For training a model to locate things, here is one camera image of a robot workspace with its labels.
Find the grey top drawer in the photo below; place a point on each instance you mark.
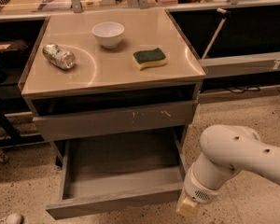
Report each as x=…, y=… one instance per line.
x=116, y=120

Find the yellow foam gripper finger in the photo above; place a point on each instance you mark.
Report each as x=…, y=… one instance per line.
x=186, y=207

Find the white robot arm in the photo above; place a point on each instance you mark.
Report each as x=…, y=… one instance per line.
x=225, y=152

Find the grey drawer cabinet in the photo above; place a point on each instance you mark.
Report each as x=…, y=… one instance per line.
x=107, y=78

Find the black chair leg frame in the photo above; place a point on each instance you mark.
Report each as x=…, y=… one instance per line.
x=16, y=108

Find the crushed silver soda can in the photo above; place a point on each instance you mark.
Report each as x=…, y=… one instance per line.
x=58, y=56

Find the grey drawer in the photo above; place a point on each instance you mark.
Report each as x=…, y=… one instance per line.
x=116, y=120
x=112, y=172

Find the white ceramic bowl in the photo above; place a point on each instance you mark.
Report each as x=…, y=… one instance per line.
x=108, y=34

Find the green and yellow sponge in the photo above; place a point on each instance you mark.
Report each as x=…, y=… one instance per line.
x=149, y=58

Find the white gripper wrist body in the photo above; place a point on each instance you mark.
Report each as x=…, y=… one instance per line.
x=196, y=188

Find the grey low shelf board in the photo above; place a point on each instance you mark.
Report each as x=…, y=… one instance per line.
x=242, y=65

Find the white shoe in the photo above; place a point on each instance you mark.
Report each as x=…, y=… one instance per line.
x=14, y=218

